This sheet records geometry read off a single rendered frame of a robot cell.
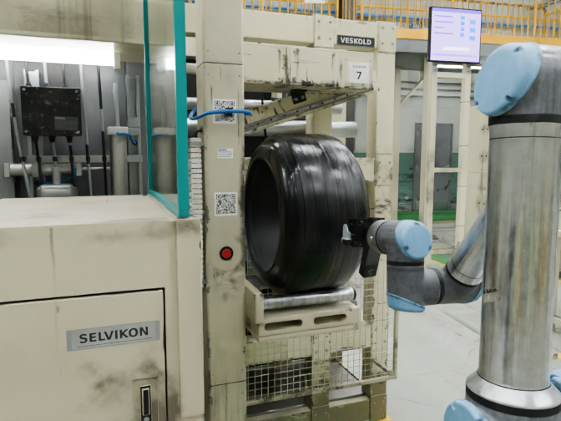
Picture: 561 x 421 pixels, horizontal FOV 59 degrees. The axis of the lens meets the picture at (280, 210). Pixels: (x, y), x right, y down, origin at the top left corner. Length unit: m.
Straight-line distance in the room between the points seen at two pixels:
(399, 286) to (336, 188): 0.43
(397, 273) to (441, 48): 4.55
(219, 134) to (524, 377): 1.07
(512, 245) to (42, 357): 0.77
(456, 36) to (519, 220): 4.93
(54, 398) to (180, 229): 0.34
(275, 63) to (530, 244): 1.29
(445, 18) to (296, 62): 3.86
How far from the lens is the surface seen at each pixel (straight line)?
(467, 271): 1.23
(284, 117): 2.05
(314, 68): 1.98
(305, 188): 1.47
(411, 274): 1.21
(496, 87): 0.88
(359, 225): 1.38
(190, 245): 0.88
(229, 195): 1.57
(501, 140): 0.87
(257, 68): 1.89
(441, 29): 5.65
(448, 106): 12.85
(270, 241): 1.96
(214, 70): 1.58
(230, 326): 1.67
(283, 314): 1.62
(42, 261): 0.87
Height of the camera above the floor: 1.38
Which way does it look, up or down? 7 degrees down
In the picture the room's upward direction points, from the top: straight up
